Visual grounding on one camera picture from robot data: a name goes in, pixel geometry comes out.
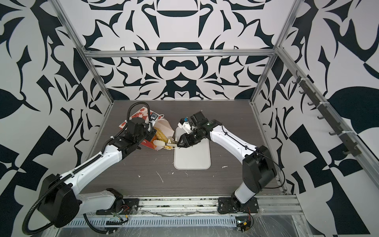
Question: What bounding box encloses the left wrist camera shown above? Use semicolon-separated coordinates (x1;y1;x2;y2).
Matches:
150;112;159;121

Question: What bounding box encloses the white rectangular tray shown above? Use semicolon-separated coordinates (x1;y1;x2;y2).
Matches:
174;138;211;170

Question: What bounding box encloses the grey wall hook rack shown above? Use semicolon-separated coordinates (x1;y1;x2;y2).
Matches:
293;72;362;157

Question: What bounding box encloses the small electronics board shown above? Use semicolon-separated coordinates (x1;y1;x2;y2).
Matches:
236;215;254;232

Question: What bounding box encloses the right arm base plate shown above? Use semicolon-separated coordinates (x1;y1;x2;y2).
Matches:
217;197;259;214

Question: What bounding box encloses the long yellow fake bread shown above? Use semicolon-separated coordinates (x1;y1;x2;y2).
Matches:
153;129;174;149

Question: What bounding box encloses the aluminium cage frame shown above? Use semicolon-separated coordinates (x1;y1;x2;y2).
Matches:
51;1;379;186

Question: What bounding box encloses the white slotted cable duct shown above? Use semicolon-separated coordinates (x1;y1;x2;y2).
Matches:
59;215;237;228

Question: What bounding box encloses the black corrugated cable conduit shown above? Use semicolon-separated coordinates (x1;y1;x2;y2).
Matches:
22;177;72;236

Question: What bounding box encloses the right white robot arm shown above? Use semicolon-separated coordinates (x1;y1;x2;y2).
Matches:
177;111;277;205

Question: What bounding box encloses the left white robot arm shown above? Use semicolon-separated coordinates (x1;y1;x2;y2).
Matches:
37;118;156;228

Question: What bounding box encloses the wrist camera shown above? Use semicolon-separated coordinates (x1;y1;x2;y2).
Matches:
150;112;159;121
178;117;192;134

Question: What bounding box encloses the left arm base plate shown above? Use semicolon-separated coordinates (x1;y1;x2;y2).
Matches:
96;198;139;215

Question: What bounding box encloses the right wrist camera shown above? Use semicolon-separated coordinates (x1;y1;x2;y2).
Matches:
178;117;192;134

